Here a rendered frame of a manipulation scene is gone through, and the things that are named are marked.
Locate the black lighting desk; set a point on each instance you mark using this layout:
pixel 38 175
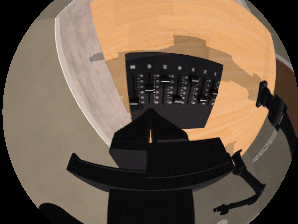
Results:
pixel 192 80

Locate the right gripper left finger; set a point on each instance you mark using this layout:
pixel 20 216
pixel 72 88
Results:
pixel 136 130

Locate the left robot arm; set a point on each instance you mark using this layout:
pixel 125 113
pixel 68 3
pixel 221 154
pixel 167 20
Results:
pixel 249 178

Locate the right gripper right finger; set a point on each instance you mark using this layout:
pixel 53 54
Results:
pixel 165 131

